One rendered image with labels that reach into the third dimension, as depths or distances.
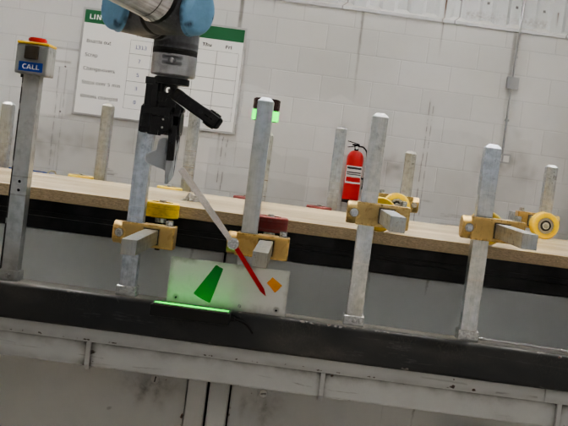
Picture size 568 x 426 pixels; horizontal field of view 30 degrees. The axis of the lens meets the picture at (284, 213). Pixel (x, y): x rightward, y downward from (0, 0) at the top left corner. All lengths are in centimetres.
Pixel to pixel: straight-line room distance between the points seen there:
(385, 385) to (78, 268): 78
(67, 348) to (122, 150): 711
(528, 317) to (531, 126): 717
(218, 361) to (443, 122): 732
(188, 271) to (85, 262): 35
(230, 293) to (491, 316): 65
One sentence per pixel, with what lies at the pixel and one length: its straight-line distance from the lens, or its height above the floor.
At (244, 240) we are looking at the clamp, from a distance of 230.
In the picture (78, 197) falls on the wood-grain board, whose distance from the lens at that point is 251.
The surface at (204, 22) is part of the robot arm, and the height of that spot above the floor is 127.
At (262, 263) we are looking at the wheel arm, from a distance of 201.
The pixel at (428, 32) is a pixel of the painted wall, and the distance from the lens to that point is 958.
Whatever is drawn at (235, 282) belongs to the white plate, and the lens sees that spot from 231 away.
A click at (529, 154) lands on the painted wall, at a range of 970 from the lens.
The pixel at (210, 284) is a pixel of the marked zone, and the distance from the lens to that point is 231.
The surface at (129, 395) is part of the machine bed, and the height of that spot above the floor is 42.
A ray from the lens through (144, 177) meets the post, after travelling 232.
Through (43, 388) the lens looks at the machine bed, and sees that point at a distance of 268.
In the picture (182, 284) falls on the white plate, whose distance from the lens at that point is 232.
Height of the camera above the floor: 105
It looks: 3 degrees down
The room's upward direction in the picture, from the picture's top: 7 degrees clockwise
